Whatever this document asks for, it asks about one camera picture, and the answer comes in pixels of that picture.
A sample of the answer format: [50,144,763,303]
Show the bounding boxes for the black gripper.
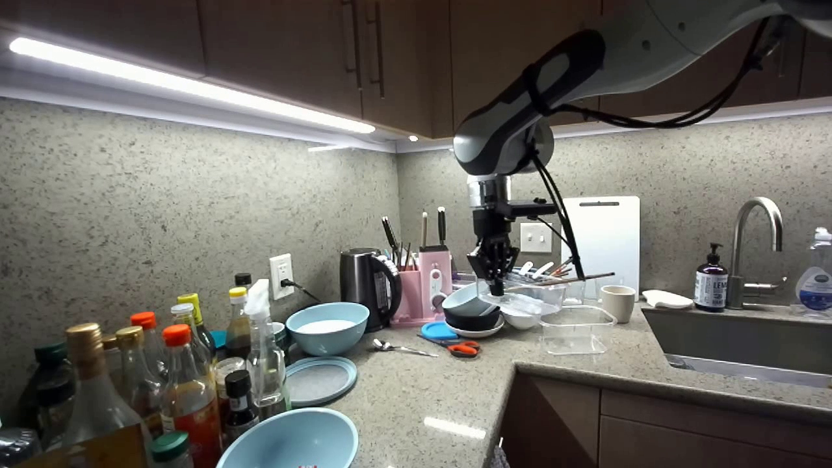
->
[469,177,556,297]

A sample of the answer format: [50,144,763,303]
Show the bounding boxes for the clear plastic container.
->
[542,306,614,357]
[496,272,614,318]

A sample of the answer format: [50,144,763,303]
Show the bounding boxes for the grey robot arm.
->
[452,0,832,297]

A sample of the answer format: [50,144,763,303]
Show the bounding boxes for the stacked blue black bowls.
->
[443,284,504,335]

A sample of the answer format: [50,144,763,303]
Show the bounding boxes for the small white bowl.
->
[501,302,542,331]

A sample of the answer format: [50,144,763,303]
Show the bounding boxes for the pink knife block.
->
[392,248,452,328]

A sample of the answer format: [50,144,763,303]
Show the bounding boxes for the blue sponge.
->
[419,319,458,344]

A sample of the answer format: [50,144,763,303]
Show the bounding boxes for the white cutting board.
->
[565,194,640,288]

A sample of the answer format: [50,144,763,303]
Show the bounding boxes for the black electric kettle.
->
[340,250,400,331]

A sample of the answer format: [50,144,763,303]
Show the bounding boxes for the white mug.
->
[600,287,637,326]

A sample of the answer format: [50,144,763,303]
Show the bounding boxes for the metal spoon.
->
[369,339,431,357]

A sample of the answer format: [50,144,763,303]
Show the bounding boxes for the light blue mixing bowl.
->
[286,302,369,357]

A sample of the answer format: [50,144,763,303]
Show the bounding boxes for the light blue plate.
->
[286,357,360,406]

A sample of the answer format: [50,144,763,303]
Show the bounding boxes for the dark soap pump bottle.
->
[695,241,729,313]

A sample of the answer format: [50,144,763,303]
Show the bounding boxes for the steel kitchen faucet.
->
[729,194,782,309]

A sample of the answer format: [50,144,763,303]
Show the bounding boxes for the clear spray bottle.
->
[244,277,289,415]

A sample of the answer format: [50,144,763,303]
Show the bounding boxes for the yellow cap bottle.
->
[227,287,249,358]

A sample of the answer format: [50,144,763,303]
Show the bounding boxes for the light blue front bowl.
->
[217,409,360,468]

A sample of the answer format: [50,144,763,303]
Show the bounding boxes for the orange cap sauce bottle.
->
[162,326,222,468]

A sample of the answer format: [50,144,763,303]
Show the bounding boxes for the gold cap oil bottle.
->
[59,322,149,468]

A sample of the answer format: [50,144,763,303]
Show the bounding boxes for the upper wooden cabinets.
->
[0,0,832,140]

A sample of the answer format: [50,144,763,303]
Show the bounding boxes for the dark green cap bottle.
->
[18,346,75,441]

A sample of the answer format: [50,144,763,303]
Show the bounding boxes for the under cabinet light strip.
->
[9,34,379,138]

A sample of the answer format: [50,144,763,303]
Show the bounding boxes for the orange handled scissors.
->
[447,340,482,358]

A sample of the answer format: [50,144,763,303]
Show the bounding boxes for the wall power outlet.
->
[270,255,295,298]

